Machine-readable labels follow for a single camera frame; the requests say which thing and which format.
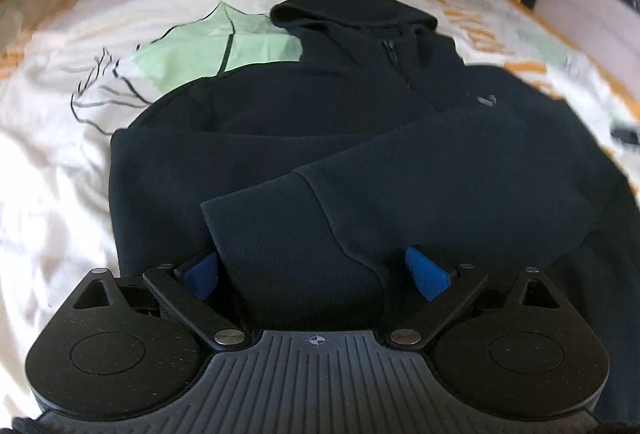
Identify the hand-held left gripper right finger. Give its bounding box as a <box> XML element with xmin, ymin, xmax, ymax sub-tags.
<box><xmin>384</xmin><ymin>244</ymin><xmax>564</xmax><ymax>350</ymax></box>

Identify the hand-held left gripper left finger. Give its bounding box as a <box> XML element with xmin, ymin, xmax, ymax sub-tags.
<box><xmin>70</xmin><ymin>250</ymin><xmax>247</xmax><ymax>350</ymax></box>

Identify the black zip hoodie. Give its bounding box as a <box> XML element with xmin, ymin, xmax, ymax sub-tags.
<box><xmin>109</xmin><ymin>0</ymin><xmax>640</xmax><ymax>421</ymax></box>

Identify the white printed bed sheet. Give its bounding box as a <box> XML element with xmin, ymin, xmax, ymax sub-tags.
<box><xmin>0</xmin><ymin>0</ymin><xmax>640</xmax><ymax>415</ymax></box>

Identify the small dark object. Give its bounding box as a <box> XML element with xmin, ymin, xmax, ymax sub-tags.
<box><xmin>611</xmin><ymin>126</ymin><xmax>640</xmax><ymax>146</ymax></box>

